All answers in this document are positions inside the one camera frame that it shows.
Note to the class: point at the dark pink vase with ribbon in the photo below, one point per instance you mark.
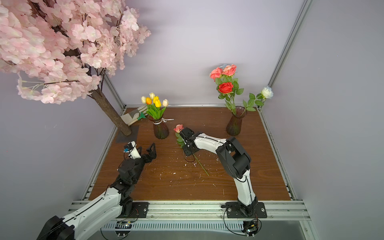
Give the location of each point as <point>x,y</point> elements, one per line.
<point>161,130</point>

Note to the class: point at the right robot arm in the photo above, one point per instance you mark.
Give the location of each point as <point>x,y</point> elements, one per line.
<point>234,159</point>

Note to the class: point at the beige gardening gloves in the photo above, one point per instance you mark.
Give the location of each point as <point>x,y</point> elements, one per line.
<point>132,117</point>

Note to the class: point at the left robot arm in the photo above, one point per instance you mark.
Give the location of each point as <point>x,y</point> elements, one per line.
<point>115,201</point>

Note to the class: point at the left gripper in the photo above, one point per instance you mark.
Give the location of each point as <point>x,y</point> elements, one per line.
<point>152,154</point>

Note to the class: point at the pink cherry blossom tree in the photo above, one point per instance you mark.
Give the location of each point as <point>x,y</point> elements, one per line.
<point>68,48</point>

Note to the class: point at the small green garden tool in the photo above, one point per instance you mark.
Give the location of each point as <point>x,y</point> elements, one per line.
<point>141,116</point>

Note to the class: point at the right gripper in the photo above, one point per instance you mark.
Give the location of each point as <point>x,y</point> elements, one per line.
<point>186,139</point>

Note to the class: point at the dark pink glass vase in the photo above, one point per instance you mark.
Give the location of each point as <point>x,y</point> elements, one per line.
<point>235,124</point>

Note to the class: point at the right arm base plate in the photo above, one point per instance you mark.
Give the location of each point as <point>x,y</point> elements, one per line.
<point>236,210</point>

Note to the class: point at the right circuit board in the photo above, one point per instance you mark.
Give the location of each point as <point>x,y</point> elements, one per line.
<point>251,228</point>

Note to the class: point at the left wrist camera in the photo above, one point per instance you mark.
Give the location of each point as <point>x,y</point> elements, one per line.
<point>130,151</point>

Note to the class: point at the left circuit board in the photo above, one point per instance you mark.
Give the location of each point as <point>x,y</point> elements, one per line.
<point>122,229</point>

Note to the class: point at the aluminium front rail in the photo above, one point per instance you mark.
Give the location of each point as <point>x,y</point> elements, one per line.
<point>210,211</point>

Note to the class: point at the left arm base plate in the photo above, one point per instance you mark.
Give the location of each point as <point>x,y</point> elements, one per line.
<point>136,210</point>

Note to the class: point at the circuit board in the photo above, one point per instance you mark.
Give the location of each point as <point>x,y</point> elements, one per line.
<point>251,228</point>
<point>122,229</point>

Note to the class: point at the orange yellow tulip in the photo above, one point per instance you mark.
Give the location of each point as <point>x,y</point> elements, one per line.
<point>151,108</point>

